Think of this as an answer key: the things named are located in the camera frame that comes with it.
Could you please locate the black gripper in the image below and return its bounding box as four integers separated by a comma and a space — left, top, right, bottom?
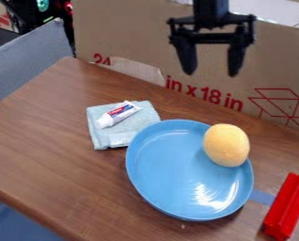
167, 0, 256, 77

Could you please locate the yellow ball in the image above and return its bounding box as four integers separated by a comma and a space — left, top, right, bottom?
203, 123, 250, 167

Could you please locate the blue plate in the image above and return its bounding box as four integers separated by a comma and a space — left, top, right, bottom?
126, 120, 254, 221

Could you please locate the brown cardboard box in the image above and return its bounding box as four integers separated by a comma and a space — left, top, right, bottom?
74, 0, 299, 129

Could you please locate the white toothpaste tube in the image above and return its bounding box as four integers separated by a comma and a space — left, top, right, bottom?
96, 101, 140, 130

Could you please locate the light blue folded cloth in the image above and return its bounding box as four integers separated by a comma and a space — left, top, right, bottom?
87, 101, 160, 150

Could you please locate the black machine with lights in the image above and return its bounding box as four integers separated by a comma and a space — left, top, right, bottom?
0, 0, 75, 54

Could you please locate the blue tape strip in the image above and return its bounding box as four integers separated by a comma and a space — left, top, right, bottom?
250, 189, 275, 206

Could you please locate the red plastic block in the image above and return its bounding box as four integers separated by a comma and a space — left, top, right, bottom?
263, 172, 299, 241

